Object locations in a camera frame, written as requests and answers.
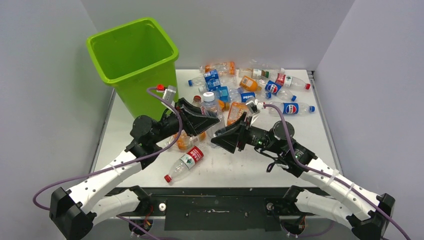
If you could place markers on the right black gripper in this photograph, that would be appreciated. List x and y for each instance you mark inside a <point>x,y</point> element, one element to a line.
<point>238,132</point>

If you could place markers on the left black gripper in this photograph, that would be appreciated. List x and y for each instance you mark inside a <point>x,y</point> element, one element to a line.
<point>193,120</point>

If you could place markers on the orange label white-cap bottle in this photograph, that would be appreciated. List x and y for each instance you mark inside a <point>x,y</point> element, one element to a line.
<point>236,111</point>

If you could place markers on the red label clear bottle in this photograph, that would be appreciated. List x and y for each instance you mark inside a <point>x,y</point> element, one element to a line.
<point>183,165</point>

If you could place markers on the green plastic bin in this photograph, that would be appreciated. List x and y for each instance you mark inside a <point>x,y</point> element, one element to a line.
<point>133,57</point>

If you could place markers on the small clear blue-cap bottle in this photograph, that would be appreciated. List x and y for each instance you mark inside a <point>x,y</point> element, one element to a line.
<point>210,107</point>

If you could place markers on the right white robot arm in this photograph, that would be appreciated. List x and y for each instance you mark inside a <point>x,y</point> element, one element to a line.
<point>364,212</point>

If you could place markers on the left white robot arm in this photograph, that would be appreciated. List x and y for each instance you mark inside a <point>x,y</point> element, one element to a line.
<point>75,211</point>

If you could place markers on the small red-cap bottle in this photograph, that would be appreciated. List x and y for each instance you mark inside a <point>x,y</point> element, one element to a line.
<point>197,101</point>

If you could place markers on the crushed orange label bottle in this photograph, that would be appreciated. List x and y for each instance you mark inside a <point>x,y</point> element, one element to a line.
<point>185,142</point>

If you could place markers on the small orange juice bottle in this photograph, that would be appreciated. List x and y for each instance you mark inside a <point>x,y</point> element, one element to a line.
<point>225,106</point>

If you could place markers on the crushed blue label bottle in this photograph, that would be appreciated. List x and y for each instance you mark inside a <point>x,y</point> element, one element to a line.
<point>228,94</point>

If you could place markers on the blue label clear bottle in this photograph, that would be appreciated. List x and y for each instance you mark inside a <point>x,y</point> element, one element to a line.
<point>211,81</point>

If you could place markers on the Pepsi bottle centre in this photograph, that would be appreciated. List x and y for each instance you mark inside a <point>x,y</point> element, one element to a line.
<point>261,96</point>

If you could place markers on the pepsi bottle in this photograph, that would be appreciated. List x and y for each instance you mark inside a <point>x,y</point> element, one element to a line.
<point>261,96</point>
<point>274,90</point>
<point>293,108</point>

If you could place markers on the orange bottle barcode label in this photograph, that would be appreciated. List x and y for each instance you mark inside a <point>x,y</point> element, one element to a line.
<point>249,84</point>

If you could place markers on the orange label bottle rear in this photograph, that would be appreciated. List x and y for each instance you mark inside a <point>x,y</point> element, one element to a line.
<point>223,68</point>

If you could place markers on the Pepsi bottle right side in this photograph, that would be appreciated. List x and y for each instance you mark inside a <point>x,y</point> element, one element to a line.
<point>293,108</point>

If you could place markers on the Pepsi bottle upper right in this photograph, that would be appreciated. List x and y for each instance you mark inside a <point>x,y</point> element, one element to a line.
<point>274,90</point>

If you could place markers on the green-red label bottle rear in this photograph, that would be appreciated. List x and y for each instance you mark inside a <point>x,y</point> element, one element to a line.
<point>258,73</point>

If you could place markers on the red label bottle rear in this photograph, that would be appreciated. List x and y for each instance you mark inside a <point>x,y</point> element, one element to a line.
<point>291,82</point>

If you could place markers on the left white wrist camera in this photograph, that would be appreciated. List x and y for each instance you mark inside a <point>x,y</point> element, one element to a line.
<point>168,94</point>

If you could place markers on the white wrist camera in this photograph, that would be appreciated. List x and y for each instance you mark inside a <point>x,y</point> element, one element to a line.
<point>254,107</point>
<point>168,94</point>

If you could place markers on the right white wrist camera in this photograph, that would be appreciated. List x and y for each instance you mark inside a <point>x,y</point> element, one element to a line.
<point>254,107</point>

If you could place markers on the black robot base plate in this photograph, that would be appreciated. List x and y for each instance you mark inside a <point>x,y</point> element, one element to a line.
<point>216,209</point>

